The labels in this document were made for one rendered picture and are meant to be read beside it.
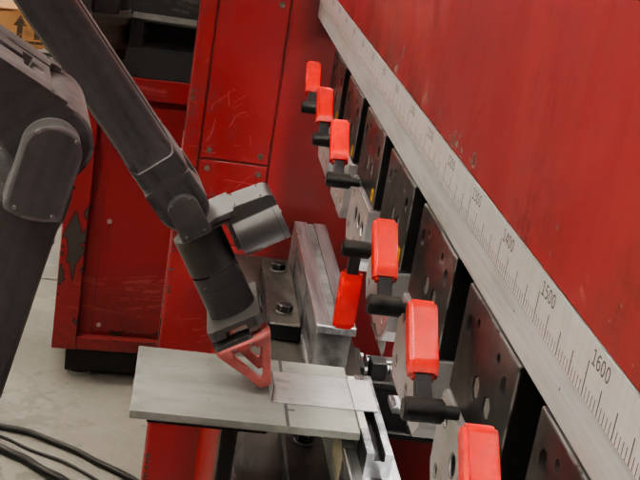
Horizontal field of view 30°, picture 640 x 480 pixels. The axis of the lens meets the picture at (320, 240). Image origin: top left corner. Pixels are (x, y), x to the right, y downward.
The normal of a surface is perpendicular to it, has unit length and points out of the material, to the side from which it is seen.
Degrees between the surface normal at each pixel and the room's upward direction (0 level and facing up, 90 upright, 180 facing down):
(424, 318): 39
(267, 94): 90
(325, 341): 90
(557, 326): 90
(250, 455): 0
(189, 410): 0
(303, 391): 0
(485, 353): 90
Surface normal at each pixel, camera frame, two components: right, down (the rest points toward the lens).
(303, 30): 0.08, 0.32
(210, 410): 0.15, -0.94
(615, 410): -0.98, -0.12
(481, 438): 0.18, -0.53
